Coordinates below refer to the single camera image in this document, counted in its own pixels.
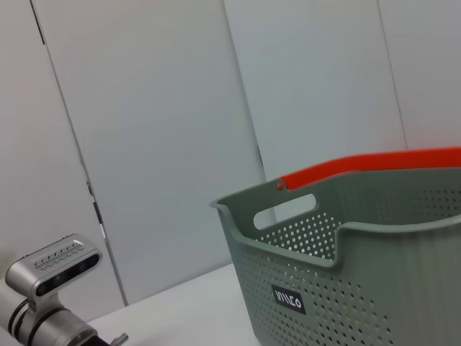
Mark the left wrist camera housing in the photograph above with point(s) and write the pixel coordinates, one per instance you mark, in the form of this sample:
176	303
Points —
54	266

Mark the grey-green perforated storage bin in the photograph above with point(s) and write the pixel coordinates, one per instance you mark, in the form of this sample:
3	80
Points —
324	288

